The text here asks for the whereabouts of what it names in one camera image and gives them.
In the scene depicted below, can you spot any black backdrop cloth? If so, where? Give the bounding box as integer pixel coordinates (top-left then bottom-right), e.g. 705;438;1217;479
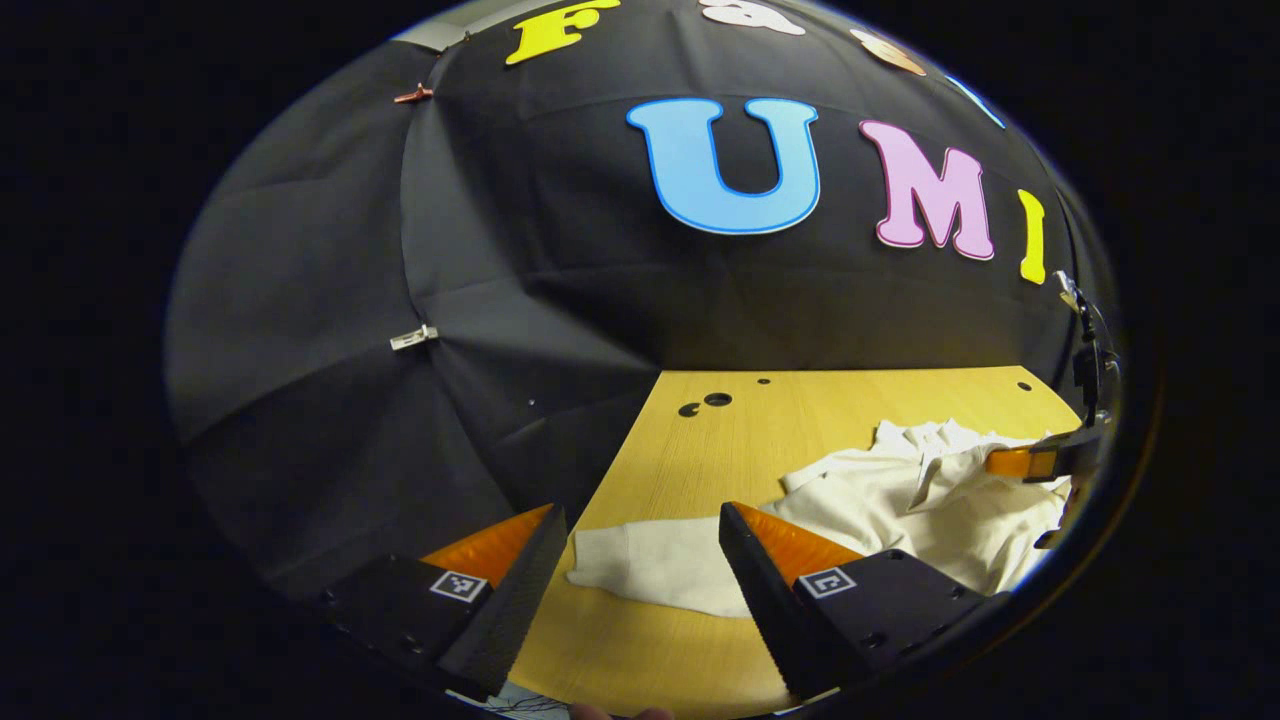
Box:
165;0;1111;601

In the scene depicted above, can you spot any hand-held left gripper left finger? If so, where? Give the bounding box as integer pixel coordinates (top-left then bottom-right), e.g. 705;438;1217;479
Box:
320;503;569;701

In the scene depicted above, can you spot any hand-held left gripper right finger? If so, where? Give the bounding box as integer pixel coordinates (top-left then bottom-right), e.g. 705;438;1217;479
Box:
718;501;1011;703

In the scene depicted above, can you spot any cream white sweatshirt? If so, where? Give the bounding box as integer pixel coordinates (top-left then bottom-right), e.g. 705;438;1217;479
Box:
566;418;1076;619

